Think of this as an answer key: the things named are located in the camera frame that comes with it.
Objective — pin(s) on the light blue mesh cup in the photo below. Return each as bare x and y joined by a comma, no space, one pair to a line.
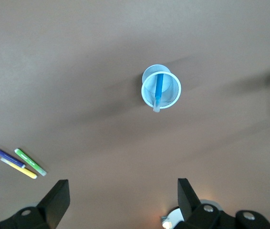
170,95

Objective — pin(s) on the blue marker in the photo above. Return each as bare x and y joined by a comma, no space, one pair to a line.
159,88

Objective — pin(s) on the green marker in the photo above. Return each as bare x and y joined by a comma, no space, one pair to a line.
28,161

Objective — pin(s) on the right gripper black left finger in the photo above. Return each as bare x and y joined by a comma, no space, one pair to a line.
54,202

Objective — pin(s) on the purple marker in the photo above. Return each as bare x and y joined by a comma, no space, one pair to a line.
6,156

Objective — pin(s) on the yellow marker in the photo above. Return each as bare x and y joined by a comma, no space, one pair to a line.
23,169

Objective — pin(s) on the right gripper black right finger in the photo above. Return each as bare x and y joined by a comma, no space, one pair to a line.
187,198

